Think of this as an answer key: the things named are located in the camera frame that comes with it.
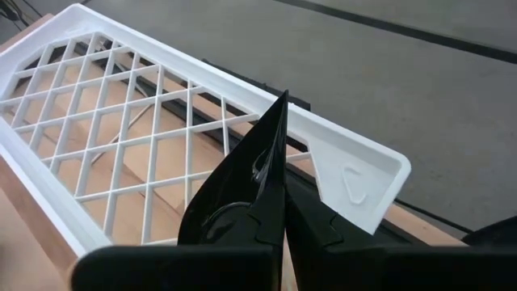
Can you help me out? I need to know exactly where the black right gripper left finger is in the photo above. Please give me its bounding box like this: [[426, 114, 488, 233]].
[[70, 179, 286, 291]]

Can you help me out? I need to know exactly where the black teardrop mini plate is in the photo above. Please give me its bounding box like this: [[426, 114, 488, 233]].
[[177, 89, 290, 247]]

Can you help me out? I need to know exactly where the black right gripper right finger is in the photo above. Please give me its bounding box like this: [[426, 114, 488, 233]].
[[284, 173, 517, 291]]

